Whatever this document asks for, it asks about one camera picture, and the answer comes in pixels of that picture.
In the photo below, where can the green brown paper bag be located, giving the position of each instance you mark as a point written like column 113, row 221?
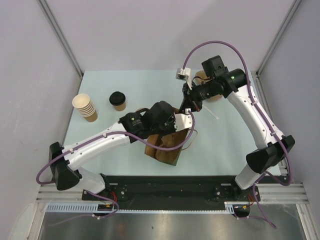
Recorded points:
column 160, row 120

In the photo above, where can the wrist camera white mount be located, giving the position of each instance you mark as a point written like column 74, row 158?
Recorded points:
column 185, row 75
column 184, row 121

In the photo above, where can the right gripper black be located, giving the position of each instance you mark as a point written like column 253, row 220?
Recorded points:
column 190, row 100

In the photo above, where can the right aluminium frame post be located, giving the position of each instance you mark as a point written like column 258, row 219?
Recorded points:
column 279, row 35

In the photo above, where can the white straw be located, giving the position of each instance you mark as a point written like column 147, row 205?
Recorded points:
column 206, row 108

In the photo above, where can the aluminium rail bottom right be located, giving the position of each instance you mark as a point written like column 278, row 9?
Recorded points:
column 273, row 193

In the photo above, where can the aluminium frame post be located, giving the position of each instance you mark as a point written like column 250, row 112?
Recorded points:
column 52, row 20
column 279, row 35

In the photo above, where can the white slotted cable duct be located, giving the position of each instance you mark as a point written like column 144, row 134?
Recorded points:
column 105, row 208

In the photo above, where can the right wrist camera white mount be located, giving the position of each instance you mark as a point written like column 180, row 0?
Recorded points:
column 185, row 75

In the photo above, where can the aluminium rail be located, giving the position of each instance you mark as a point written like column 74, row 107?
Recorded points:
column 49, row 194
column 273, row 193

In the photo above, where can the single brown paper cup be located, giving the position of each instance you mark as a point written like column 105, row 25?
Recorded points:
column 120, row 107

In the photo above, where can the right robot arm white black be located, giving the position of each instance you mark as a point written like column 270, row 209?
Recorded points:
column 272, row 145

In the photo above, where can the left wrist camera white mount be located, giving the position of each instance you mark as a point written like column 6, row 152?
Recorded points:
column 184, row 121

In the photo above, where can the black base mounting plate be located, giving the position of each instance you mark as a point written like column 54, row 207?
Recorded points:
column 173, row 192

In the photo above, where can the left aluminium frame post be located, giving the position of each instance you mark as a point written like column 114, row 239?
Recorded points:
column 52, row 20

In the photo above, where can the black plastic cup lid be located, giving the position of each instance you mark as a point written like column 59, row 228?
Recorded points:
column 117, row 98

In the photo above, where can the stack of paper cups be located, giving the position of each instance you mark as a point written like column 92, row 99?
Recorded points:
column 84, row 105

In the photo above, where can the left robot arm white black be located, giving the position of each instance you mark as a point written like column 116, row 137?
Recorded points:
column 67, row 161

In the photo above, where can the aluminium rail bottom left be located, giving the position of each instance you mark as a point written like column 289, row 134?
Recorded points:
column 49, row 194

